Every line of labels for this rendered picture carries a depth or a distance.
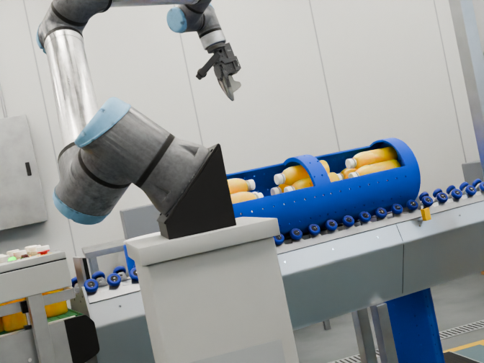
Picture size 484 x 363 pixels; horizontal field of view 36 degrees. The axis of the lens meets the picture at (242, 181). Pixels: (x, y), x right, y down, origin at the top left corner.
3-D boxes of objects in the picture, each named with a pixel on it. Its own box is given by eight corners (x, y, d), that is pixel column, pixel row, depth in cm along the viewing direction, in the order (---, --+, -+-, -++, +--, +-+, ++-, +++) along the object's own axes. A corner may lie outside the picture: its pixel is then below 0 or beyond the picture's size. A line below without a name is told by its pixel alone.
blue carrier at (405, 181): (427, 207, 284) (414, 134, 282) (222, 258, 246) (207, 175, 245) (382, 207, 309) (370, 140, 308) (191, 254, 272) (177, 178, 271)
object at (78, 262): (93, 294, 236) (86, 256, 236) (86, 296, 235) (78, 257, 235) (86, 292, 245) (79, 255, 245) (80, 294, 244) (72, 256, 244)
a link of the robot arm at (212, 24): (181, 10, 274) (198, 9, 282) (193, 41, 274) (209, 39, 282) (198, -2, 269) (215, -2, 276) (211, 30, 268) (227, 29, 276)
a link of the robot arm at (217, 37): (203, 34, 270) (196, 42, 279) (207, 47, 270) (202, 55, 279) (225, 27, 273) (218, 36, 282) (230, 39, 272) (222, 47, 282)
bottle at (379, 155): (398, 155, 290) (360, 163, 282) (392, 168, 296) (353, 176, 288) (390, 142, 294) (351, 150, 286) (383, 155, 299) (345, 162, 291)
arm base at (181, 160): (214, 145, 170) (179, 121, 169) (168, 214, 167) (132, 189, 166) (202, 153, 189) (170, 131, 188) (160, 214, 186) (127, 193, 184)
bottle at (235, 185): (199, 207, 262) (245, 196, 270) (206, 203, 256) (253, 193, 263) (194, 187, 263) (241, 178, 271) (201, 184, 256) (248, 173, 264)
